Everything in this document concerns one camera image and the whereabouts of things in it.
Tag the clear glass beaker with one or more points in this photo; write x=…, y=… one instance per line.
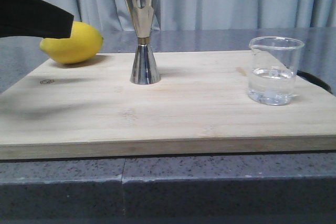
x=273, y=70

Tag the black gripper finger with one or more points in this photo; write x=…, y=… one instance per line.
x=35, y=18

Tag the yellow lemon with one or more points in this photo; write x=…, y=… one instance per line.
x=84, y=43

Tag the light wooden cutting board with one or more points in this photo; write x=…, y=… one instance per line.
x=199, y=106

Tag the black round object behind board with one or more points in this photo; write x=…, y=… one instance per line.
x=314, y=80

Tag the steel double jigger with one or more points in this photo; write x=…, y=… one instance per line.
x=144, y=70

